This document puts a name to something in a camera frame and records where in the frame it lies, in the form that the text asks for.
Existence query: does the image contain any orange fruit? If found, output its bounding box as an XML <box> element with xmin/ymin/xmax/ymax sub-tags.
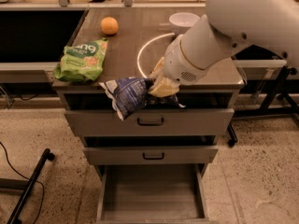
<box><xmin>101</xmin><ymin>17</ymin><xmax>119</xmax><ymax>35</ymax></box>

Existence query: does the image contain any grey drawer cabinet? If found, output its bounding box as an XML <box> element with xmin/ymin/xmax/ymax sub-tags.
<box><xmin>53</xmin><ymin>8</ymin><xmax>244</xmax><ymax>224</ymax></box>

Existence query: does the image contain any blue chip bag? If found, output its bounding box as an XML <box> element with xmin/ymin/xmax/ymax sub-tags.
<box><xmin>100</xmin><ymin>77</ymin><xmax>184</xmax><ymax>120</ymax></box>

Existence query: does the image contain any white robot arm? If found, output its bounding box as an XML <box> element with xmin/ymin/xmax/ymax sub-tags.
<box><xmin>149</xmin><ymin>0</ymin><xmax>299</xmax><ymax>97</ymax></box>

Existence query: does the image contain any black floor cable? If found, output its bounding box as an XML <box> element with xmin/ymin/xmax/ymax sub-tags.
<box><xmin>0</xmin><ymin>141</ymin><xmax>45</xmax><ymax>224</ymax></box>

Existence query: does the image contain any bottom drawer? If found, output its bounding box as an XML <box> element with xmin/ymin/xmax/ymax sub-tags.
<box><xmin>96</xmin><ymin>164</ymin><xmax>208</xmax><ymax>224</ymax></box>

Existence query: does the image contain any drawer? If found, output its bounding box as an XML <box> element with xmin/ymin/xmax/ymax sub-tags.
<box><xmin>83</xmin><ymin>146</ymin><xmax>218</xmax><ymax>165</ymax></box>
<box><xmin>65</xmin><ymin>108</ymin><xmax>234</xmax><ymax>137</ymax></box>
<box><xmin>96</xmin><ymin>164</ymin><xmax>208</xmax><ymax>224</ymax></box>

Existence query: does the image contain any green chip bag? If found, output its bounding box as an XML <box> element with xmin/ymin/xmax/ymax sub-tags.
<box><xmin>53</xmin><ymin>38</ymin><xmax>108</xmax><ymax>82</ymax></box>

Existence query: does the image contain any middle drawer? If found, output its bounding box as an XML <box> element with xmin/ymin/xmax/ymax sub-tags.
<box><xmin>83</xmin><ymin>146</ymin><xmax>218</xmax><ymax>165</ymax></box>

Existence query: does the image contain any black cabinet caster leg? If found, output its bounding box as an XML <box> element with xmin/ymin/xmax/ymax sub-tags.
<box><xmin>227</xmin><ymin>124</ymin><xmax>238</xmax><ymax>147</ymax></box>

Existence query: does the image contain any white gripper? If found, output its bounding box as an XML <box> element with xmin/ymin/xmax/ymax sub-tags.
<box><xmin>149</xmin><ymin>35</ymin><xmax>207</xmax><ymax>97</ymax></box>

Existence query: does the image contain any black floor stand leg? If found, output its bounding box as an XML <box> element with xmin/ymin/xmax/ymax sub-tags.
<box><xmin>1</xmin><ymin>148</ymin><xmax>55</xmax><ymax>224</ymax></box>

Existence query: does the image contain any top drawer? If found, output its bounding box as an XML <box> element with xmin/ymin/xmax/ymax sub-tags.
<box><xmin>65</xmin><ymin>108</ymin><xmax>234</xmax><ymax>137</ymax></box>

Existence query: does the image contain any white bowl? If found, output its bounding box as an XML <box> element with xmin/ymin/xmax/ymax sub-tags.
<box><xmin>169</xmin><ymin>12</ymin><xmax>200</xmax><ymax>35</ymax></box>

